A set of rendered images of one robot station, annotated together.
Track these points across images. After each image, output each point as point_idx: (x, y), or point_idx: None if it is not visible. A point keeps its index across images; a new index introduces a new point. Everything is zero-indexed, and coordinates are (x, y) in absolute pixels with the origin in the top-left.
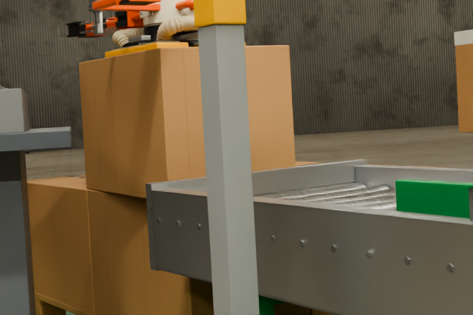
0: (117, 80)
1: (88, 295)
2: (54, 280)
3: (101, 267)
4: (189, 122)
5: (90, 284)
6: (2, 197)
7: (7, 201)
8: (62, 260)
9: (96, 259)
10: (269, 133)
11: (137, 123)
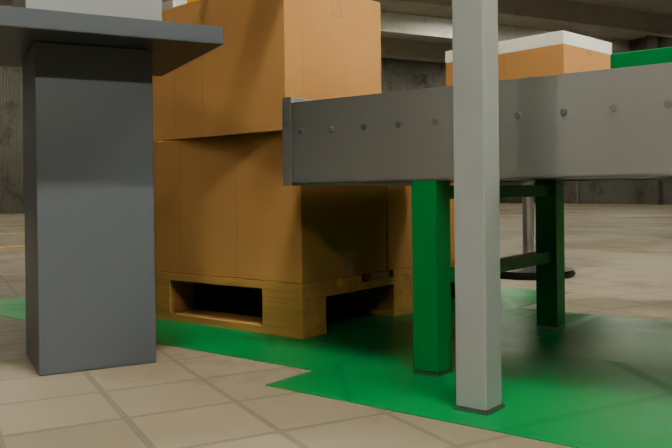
0: (211, 20)
1: None
2: None
3: (169, 219)
4: (304, 55)
5: None
6: (132, 99)
7: (137, 104)
8: None
9: (163, 211)
10: (364, 81)
11: (241, 58)
